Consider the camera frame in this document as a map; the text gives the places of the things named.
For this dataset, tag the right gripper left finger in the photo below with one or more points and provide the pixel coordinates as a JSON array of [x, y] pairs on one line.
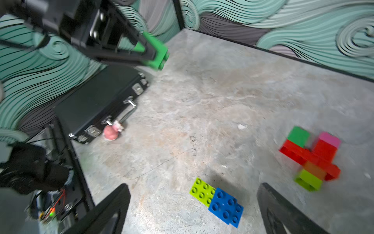
[[108, 217]]

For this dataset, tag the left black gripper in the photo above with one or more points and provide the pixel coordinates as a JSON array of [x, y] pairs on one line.
[[93, 27]]

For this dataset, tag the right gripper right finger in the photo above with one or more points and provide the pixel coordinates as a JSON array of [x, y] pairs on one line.
[[280, 216]]

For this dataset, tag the blue lego brick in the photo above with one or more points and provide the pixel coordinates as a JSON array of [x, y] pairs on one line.
[[226, 208]]

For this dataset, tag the lime long lego brick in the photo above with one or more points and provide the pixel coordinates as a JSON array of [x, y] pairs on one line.
[[203, 192]]

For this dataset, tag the long red lego brick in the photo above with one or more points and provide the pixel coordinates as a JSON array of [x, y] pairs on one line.
[[322, 155]]

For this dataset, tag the lime small lego brick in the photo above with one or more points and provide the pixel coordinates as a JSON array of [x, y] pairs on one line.
[[308, 181]]

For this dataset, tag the orange lego brick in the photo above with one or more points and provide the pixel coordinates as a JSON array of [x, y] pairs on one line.
[[315, 170]]

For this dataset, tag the dark green lego brick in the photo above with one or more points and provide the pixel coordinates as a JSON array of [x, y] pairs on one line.
[[299, 136]]

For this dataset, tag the pink lego brick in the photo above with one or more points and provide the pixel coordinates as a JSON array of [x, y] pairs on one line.
[[330, 139]]

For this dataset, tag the black box on table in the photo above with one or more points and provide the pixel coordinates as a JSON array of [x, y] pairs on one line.
[[88, 109]]

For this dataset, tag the pink toy figure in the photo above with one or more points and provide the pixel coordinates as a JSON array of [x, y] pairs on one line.
[[112, 132]]

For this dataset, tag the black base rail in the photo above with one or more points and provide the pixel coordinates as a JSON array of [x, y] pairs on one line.
[[57, 211]]

